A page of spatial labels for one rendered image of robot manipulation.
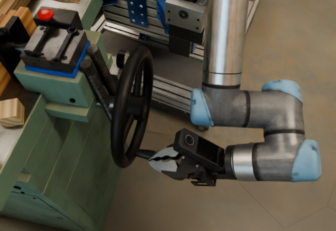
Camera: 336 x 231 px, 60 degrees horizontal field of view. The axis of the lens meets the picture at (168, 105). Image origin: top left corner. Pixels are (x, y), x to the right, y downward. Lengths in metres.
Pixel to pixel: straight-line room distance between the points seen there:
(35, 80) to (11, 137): 0.12
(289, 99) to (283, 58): 1.41
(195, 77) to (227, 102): 0.96
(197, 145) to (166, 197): 0.88
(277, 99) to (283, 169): 0.13
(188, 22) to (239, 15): 0.49
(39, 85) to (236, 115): 0.39
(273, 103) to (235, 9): 0.19
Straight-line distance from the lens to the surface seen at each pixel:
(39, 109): 0.66
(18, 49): 0.68
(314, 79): 1.96
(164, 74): 1.52
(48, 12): 0.63
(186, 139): 0.57
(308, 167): 0.56
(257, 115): 0.57
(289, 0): 2.43
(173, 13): 1.03
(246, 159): 0.58
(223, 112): 0.56
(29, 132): 0.65
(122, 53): 0.97
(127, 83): 0.57
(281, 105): 0.59
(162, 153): 0.69
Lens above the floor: 1.40
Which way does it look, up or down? 58 degrees down
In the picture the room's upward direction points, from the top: straight up
